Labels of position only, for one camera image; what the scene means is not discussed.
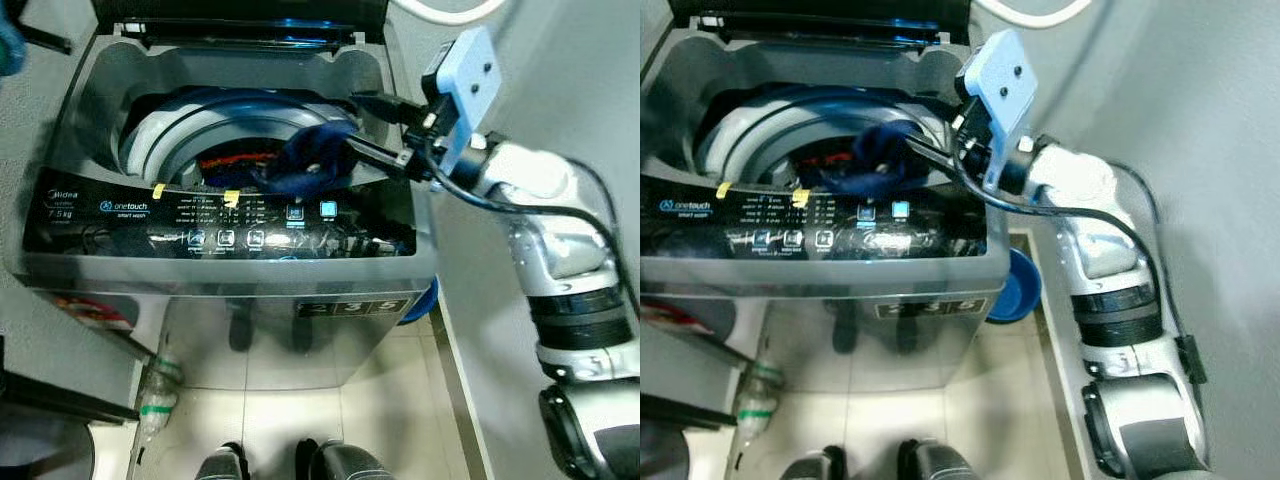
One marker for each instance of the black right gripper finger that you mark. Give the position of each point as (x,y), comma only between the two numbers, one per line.
(380,158)
(390,108)
(950,110)
(940,163)

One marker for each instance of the dark blue garment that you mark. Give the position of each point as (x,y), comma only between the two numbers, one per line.
(305,160)
(870,160)

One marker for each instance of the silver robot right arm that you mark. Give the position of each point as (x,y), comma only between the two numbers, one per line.
(560,250)
(1110,250)

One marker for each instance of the black washing machine lid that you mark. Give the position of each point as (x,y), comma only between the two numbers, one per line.
(240,12)
(820,12)

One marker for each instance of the grey top load washing machine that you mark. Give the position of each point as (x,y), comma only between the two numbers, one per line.
(250,345)
(850,345)

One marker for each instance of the red orange garment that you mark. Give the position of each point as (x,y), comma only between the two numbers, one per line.
(232,160)
(800,160)

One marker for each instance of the black number sticker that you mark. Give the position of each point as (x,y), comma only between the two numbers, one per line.
(930,307)
(350,307)

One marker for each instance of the blue plastic basin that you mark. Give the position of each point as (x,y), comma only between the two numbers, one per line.
(424,303)
(1018,285)

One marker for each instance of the red washer sticker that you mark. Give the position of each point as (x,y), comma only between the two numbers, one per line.
(668,318)
(90,312)

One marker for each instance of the robot right leg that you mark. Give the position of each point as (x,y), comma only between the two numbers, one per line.
(345,462)
(940,462)

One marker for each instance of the robot leg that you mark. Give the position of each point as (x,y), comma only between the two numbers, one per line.
(345,462)
(222,465)
(815,468)
(940,462)

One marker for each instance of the clear plastic bottle green label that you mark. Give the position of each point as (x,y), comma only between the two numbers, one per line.
(755,405)
(158,395)

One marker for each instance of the robot left leg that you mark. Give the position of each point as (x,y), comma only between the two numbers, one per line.
(222,465)
(815,468)

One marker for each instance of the black rod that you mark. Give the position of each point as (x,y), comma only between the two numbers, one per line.
(45,40)

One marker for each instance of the black metal bar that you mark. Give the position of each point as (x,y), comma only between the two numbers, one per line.
(60,395)
(680,412)

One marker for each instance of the blue plastic item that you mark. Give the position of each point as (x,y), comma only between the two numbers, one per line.
(10,45)

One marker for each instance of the dark grey round bin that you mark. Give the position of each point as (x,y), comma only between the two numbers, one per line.
(660,458)
(40,452)

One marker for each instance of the light blue right wrist camera mount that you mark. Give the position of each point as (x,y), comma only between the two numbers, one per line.
(470,85)
(1000,85)

